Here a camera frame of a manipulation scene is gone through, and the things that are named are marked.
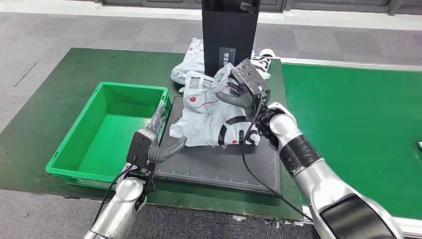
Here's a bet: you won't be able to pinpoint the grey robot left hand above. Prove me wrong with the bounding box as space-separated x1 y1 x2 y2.
145 102 188 163

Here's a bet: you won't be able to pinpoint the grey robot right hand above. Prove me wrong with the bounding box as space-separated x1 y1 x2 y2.
215 73 272 115

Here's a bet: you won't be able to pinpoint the white parcel bag black stripes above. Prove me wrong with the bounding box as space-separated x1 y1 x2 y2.
169 62 261 149

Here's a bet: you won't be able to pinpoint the white spare parcel black print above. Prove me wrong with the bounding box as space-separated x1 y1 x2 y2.
250 49 273 80

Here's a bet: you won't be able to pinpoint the large grey-white spare parcel bag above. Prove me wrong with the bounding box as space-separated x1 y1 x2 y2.
170 38 205 85

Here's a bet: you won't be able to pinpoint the black inbound scanner machine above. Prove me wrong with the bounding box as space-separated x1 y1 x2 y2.
155 0 283 195

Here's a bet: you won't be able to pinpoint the bright green conveyor belt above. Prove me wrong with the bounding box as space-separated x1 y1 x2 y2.
282 62 422 220

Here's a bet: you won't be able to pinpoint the green plastic crate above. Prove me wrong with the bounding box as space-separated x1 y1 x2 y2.
45 81 172 190

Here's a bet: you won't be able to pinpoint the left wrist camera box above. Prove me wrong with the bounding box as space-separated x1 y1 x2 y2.
126 129 158 172

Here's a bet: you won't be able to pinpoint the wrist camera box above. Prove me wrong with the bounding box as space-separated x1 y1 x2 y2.
231 58 271 100
126 129 158 172

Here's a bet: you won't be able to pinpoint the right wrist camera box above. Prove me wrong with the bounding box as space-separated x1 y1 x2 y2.
231 58 271 100

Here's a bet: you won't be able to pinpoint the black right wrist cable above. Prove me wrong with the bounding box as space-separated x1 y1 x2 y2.
241 93 314 222

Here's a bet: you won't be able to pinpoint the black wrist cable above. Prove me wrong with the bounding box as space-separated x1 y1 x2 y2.
91 165 133 228
241 93 314 222

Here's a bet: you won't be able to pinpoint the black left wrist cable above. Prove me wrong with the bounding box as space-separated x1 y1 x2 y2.
91 165 133 228

